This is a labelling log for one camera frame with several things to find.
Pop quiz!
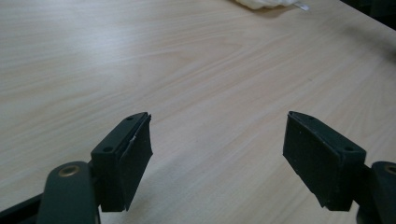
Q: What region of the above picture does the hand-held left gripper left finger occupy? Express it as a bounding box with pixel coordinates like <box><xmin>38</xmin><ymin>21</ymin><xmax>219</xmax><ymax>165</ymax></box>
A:
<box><xmin>90</xmin><ymin>111</ymin><xmax>154</xmax><ymax>214</ymax></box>

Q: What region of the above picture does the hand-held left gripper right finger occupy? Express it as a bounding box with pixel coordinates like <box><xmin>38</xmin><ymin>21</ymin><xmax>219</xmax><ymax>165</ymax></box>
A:
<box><xmin>282</xmin><ymin>110</ymin><xmax>372</xmax><ymax>213</ymax></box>

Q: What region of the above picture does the white towel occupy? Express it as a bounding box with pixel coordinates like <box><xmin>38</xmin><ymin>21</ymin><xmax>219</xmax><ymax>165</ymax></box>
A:
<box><xmin>234</xmin><ymin>0</ymin><xmax>311</xmax><ymax>12</ymax></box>

